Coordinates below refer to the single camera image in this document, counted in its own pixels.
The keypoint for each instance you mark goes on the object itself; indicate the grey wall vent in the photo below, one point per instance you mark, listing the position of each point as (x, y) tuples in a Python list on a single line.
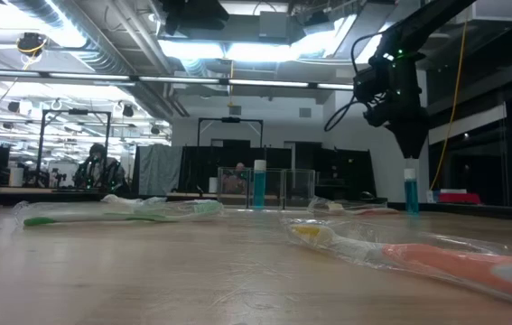
[(305, 112), (235, 109)]

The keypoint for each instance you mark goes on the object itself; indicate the black cabinet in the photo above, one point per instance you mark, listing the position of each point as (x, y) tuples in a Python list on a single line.
[(341, 171)]

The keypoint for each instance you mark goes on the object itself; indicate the black partition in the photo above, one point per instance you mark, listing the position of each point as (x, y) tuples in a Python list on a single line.
[(201, 167)]

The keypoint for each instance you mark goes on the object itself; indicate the grey ceiling unit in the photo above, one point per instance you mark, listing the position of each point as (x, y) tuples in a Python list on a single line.
[(273, 25)]

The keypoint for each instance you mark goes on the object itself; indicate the black gantry frame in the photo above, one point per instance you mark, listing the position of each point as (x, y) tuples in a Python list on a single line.
[(77, 111), (230, 120)]

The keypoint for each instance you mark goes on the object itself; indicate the white paper roll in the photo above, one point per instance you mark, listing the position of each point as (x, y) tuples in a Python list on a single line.
[(213, 185)]

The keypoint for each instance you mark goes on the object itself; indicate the clear acrylic organizer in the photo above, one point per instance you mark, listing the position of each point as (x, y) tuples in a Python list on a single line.
[(285, 189)]

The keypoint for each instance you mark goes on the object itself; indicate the white cylindrical bin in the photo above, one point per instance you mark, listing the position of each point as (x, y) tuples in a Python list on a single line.
[(16, 177)]

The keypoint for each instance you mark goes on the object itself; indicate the red box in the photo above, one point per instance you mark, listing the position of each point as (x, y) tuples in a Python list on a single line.
[(458, 198)]

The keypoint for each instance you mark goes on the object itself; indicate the white flat box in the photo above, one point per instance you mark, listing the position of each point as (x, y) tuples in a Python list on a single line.
[(453, 191)]

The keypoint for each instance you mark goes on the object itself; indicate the black aluminium table frame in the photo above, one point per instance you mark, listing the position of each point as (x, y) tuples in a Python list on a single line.
[(486, 212)]

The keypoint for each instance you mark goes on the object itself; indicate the black dome object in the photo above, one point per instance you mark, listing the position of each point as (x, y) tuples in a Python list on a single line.
[(366, 195)]

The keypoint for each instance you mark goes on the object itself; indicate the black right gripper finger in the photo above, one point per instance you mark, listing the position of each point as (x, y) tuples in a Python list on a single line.
[(411, 140)]

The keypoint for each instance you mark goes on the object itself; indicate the orange toothbrush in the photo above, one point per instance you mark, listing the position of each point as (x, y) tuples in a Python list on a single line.
[(440, 264), (373, 210)]

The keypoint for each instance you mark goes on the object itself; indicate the grey hanging cloth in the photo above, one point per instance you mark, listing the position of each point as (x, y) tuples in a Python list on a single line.
[(158, 169)]

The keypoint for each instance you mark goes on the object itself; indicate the white ceiling vent box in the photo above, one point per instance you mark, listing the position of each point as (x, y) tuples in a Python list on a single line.
[(490, 11)]

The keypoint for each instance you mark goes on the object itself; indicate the blue bottle with white cap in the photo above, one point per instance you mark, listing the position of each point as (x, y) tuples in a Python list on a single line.
[(259, 189), (412, 194)]

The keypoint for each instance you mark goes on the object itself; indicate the person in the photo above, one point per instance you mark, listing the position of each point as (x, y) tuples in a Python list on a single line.
[(239, 170), (102, 169)]

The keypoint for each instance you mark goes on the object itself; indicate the black hanging spotlight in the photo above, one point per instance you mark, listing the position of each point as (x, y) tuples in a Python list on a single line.
[(127, 109)]

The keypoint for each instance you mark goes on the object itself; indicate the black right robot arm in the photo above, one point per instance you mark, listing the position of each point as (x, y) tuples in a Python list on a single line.
[(436, 20)]

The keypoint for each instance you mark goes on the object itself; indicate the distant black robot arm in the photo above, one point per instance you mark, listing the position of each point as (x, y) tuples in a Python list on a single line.
[(81, 173)]

